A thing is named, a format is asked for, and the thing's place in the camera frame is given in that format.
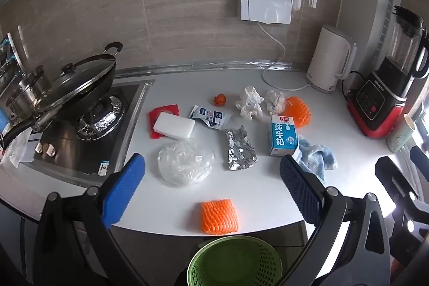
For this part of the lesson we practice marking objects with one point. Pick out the light blue towel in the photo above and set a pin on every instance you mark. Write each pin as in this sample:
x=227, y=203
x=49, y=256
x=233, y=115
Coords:
x=316, y=155

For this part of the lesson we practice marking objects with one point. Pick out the stainless steel pot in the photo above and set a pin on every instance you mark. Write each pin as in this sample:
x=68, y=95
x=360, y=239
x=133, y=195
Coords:
x=30, y=88

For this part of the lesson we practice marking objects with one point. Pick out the white pipe casing with vent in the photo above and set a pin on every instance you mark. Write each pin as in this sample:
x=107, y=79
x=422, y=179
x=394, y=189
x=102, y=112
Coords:
x=382, y=4

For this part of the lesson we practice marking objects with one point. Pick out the white electric kettle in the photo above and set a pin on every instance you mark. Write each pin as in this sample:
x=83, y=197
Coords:
x=326, y=58

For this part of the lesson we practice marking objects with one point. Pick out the red packet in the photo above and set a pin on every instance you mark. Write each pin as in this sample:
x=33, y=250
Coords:
x=161, y=111

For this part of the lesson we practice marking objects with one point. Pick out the white foam block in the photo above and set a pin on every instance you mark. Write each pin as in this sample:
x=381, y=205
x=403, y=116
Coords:
x=174, y=125

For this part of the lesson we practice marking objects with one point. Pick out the blue and white sachet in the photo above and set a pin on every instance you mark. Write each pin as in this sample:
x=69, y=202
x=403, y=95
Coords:
x=211, y=115

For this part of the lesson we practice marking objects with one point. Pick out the foil piece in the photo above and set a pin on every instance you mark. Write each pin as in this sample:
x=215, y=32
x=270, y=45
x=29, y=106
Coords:
x=239, y=148

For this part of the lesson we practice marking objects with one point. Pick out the black wok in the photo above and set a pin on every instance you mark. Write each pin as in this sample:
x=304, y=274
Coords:
x=100, y=81

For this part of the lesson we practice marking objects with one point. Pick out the orange spiky fruit net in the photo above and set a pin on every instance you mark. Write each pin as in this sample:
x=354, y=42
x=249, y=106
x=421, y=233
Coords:
x=300, y=111

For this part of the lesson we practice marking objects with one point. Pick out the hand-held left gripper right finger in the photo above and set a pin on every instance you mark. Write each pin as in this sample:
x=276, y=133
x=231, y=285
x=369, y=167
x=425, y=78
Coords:
x=301, y=192

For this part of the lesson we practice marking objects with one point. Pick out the blue and white milk carton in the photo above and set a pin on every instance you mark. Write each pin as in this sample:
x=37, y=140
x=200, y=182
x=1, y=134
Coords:
x=281, y=137

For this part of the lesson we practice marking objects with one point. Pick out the white wall box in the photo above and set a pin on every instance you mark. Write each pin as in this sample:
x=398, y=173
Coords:
x=264, y=6

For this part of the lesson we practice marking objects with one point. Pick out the seasoning rack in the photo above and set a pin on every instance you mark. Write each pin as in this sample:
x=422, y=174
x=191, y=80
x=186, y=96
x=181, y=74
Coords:
x=6, y=51

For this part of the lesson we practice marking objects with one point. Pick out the orange peel piece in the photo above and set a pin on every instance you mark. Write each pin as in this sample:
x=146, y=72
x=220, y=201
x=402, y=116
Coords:
x=220, y=99

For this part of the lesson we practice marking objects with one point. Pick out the pale green cup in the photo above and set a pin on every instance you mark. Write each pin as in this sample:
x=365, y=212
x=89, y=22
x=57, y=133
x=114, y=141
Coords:
x=398, y=135

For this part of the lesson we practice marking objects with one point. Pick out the red and black blender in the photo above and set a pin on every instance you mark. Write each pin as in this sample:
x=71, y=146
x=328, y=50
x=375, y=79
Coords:
x=375, y=105

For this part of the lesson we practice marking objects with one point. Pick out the white plastic bag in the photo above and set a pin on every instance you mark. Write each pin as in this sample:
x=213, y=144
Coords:
x=16, y=148

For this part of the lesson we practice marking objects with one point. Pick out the foil burner liner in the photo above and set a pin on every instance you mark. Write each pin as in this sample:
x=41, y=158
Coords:
x=104, y=123

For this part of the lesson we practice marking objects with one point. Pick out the white tissue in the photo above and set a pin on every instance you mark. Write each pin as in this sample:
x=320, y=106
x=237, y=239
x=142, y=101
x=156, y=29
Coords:
x=274, y=101
x=249, y=103

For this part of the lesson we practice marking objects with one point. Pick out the clear plastic wrap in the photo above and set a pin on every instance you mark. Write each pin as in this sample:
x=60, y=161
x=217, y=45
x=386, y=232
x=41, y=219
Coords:
x=184, y=162

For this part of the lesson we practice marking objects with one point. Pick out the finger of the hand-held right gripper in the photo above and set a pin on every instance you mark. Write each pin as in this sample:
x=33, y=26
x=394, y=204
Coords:
x=419, y=157
x=390, y=175

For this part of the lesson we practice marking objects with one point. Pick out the green plastic basket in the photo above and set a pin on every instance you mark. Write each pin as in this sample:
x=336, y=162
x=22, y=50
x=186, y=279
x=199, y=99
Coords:
x=234, y=259

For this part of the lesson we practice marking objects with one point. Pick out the clear wall sealing strip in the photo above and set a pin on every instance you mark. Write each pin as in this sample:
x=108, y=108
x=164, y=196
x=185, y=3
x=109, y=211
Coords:
x=201, y=64

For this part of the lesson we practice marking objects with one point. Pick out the steel gas stove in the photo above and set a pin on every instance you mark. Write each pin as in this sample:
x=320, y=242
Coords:
x=83, y=152

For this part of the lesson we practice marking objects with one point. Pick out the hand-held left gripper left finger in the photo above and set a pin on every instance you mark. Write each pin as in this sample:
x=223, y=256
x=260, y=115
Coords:
x=124, y=188

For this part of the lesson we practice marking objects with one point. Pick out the kitchen base cabinet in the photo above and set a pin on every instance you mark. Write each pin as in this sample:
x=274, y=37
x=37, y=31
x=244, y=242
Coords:
x=161, y=239

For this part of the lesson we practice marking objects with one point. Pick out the glass wok lid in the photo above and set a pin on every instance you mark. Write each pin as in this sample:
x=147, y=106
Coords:
x=77, y=85

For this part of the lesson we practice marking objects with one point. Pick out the orange foam net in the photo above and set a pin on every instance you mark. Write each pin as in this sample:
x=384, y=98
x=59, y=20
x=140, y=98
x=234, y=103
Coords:
x=219, y=215

